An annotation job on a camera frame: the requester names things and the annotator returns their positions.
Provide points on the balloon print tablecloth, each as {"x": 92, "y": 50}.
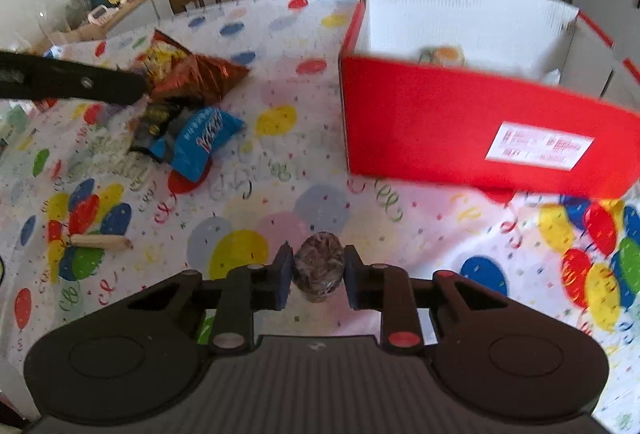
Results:
{"x": 250, "y": 214}

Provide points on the blue snack packet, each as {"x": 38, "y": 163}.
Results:
{"x": 200, "y": 139}

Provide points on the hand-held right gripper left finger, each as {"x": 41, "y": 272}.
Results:
{"x": 282, "y": 276}

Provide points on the brown round cake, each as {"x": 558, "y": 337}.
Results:
{"x": 317, "y": 264}

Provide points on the brown foil snack bag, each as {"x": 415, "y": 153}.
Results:
{"x": 200, "y": 74}

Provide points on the beige sausage stick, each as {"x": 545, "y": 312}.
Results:
{"x": 100, "y": 241}

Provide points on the glass vase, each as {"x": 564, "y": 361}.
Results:
{"x": 52, "y": 19}

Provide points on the red cardboard box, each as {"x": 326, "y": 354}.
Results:
{"x": 425, "y": 124}

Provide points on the black snack packet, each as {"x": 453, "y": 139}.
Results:
{"x": 155, "y": 124}

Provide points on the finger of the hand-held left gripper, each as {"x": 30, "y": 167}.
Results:
{"x": 100, "y": 82}

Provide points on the pink white timer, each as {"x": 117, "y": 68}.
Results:
{"x": 100, "y": 14}

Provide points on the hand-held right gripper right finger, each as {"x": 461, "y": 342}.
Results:
{"x": 351, "y": 276}

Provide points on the round colourful snack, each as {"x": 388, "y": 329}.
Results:
{"x": 442, "y": 54}

